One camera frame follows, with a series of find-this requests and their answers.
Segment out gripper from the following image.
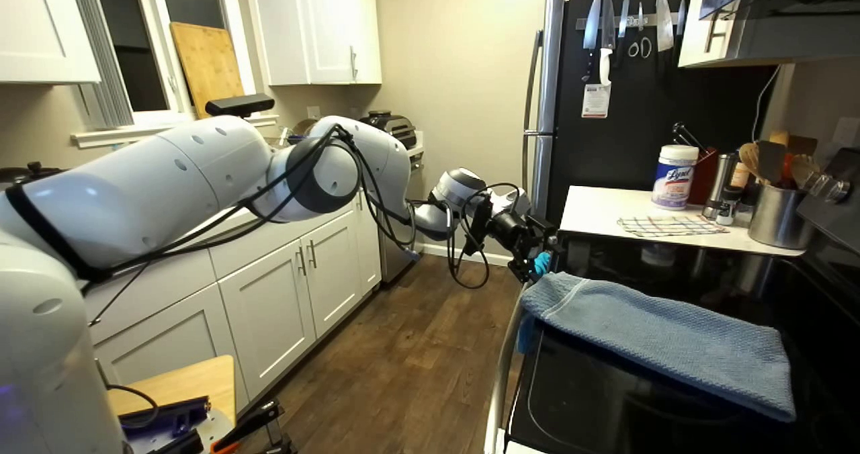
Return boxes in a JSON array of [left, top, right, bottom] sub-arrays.
[[492, 210, 564, 284]]

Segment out pale blue towel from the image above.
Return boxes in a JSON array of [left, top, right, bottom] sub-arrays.
[[519, 271, 798, 423]]

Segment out bright blue cloth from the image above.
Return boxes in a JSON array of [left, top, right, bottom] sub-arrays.
[[516, 251, 553, 355]]

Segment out steel dishwasher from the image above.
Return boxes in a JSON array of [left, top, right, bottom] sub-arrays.
[[378, 216, 423, 285]]

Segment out checkered dish cloth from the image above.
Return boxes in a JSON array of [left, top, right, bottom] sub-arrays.
[[617, 214, 730, 239]]

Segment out black refrigerator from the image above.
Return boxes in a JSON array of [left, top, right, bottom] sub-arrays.
[[522, 0, 777, 230]]

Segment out white wipes canister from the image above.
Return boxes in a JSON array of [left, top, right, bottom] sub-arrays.
[[651, 144, 700, 212]]

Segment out white paper tag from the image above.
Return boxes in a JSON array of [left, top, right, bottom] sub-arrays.
[[581, 83, 611, 120]]

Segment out red container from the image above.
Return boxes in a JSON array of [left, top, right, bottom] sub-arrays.
[[688, 146, 720, 206]]

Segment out black countertop grill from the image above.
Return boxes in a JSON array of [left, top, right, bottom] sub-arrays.
[[359, 109, 418, 150]]

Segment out small glass shaker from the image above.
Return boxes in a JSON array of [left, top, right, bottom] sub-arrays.
[[716, 185, 743, 226]]

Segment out steel pepper mill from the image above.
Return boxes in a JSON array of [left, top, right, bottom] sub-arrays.
[[703, 152, 738, 220]]

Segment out black stove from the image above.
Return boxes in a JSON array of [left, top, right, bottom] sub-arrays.
[[484, 147, 860, 454]]

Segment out scissors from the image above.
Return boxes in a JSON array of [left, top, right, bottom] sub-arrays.
[[628, 1, 653, 60]]

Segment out steel utensil crock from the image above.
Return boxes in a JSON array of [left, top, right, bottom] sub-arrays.
[[748, 185, 815, 251]]

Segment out magnetic knife strip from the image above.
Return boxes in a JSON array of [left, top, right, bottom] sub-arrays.
[[576, 12, 687, 30]]

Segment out wide blade knife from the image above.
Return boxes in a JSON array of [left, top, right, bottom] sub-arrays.
[[655, 0, 675, 52]]

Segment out heap of kitchen utensils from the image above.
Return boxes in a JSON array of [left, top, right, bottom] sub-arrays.
[[738, 130, 851, 203]]

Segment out white base cabinets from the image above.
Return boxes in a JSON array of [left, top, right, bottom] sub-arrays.
[[86, 191, 383, 411]]

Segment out black and orange clamp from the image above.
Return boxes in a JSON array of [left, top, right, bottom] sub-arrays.
[[210, 399, 298, 454]]

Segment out range hood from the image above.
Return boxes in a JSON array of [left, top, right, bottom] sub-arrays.
[[699, 0, 860, 64]]

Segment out wooden cutting board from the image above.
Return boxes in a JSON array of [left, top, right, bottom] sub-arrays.
[[169, 21, 245, 120]]

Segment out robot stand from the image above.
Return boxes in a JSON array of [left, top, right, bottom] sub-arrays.
[[106, 355, 237, 454]]

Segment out window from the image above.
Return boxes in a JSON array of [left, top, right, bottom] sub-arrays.
[[67, 0, 280, 150]]

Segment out black pot lid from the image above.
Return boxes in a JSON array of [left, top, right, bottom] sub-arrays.
[[0, 161, 67, 187]]

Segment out silver oven handle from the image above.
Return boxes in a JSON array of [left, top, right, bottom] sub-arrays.
[[484, 285, 531, 454]]

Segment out silver refrigerator handle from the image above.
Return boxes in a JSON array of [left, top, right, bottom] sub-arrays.
[[522, 30, 544, 196]]

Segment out white handled knife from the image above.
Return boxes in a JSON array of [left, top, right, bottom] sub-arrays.
[[599, 0, 616, 87]]

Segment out black handled knife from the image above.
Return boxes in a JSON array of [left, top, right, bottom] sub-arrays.
[[582, 0, 603, 83]]

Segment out white wall cabinet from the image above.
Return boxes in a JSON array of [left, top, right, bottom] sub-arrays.
[[243, 0, 383, 86], [0, 0, 102, 85], [678, 0, 734, 69]]

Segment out white cable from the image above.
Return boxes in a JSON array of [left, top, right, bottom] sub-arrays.
[[750, 64, 782, 143]]

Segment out camera on mount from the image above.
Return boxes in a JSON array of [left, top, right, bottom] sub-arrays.
[[204, 93, 275, 118]]

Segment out black cable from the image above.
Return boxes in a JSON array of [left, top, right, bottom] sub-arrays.
[[94, 359, 161, 430]]

